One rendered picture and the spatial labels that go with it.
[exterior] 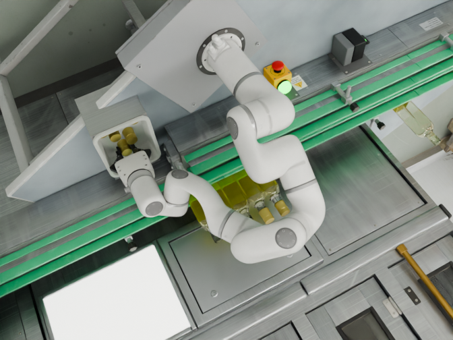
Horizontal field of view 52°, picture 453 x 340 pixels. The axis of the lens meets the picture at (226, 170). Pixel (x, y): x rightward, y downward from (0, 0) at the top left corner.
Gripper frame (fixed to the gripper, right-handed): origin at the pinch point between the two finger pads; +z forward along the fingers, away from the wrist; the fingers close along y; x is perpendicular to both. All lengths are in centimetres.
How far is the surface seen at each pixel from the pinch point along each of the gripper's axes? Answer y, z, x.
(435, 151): 308, 158, -302
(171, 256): -1.6, -17.3, -35.6
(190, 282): 0.2, -28.1, -39.2
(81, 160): -14.0, 5.8, -0.6
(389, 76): 92, -12, -9
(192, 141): 20.1, -4.6, -4.0
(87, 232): -21.8, -9.0, -16.3
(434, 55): 111, -11, -9
